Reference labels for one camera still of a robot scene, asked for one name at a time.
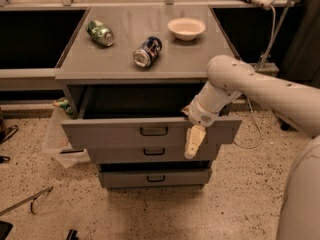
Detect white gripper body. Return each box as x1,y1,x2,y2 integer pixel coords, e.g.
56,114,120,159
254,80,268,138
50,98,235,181
188,95,221,127

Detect grey top drawer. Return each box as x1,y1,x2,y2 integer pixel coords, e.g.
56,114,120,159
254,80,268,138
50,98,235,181
61,85,243,150

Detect grey drawer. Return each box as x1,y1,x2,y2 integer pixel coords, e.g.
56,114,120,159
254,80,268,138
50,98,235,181
87,143,222,165
98,169,212,189
61,85,243,150

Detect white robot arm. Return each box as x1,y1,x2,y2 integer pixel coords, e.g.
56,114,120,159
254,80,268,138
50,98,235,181
184,55,320,240

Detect grey bottom drawer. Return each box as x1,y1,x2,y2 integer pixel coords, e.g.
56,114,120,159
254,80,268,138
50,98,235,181
98,169,212,189

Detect grey drawer cabinet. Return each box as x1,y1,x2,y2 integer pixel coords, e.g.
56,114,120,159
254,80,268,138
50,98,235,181
54,4,241,190

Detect grey middle drawer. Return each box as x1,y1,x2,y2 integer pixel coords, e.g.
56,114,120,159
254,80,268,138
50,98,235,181
87,143,222,165

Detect blue soda can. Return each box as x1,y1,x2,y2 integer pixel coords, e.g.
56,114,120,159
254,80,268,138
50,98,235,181
133,36,162,68

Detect white bowl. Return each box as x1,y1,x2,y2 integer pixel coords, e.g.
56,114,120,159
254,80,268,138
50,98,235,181
168,18,206,41

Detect green soda can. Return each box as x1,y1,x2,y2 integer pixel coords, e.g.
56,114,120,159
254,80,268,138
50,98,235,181
86,20,114,47

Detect clear plastic bin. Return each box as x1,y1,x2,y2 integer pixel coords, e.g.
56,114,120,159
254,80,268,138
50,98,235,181
42,97,90,168

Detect grey metal rod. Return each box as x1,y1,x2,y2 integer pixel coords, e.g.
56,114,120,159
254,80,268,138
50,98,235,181
0,186,53,216

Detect white cable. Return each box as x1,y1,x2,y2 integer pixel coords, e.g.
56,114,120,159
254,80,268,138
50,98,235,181
233,4,277,150

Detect black floor cable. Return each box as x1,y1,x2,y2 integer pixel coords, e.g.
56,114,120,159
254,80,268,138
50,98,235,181
0,124,19,165

